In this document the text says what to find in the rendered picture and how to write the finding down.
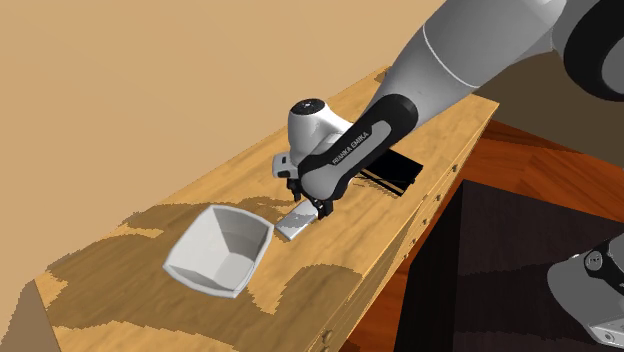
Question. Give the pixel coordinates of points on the white angular bowl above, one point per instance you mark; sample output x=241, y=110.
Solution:
x=219, y=253

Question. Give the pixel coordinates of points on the wooden chest of drawers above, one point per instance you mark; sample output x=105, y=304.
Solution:
x=336, y=263

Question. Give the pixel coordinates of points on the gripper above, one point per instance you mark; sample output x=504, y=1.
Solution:
x=293, y=182

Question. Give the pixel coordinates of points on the black flat tablet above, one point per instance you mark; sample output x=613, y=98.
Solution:
x=396, y=169

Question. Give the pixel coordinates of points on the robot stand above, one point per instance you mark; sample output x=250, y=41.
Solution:
x=492, y=273

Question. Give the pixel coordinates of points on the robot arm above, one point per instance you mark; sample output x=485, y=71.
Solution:
x=448, y=53

